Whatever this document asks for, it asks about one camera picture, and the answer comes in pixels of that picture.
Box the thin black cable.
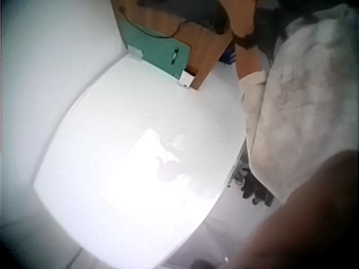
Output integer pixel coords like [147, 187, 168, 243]
[134, 18, 194, 39]

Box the brown wooden board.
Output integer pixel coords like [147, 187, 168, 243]
[110, 0, 235, 91]

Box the person's left hand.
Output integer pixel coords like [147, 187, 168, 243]
[224, 0, 256, 38]

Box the green cutting mat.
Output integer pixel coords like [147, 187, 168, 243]
[120, 18, 193, 82]

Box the small white box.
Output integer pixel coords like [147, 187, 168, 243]
[178, 69, 196, 90]

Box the black chair base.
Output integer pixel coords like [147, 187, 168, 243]
[228, 156, 274, 208]

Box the black wrist band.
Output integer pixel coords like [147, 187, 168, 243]
[232, 27, 260, 50]

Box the blue object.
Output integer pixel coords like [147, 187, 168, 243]
[220, 47, 238, 67]

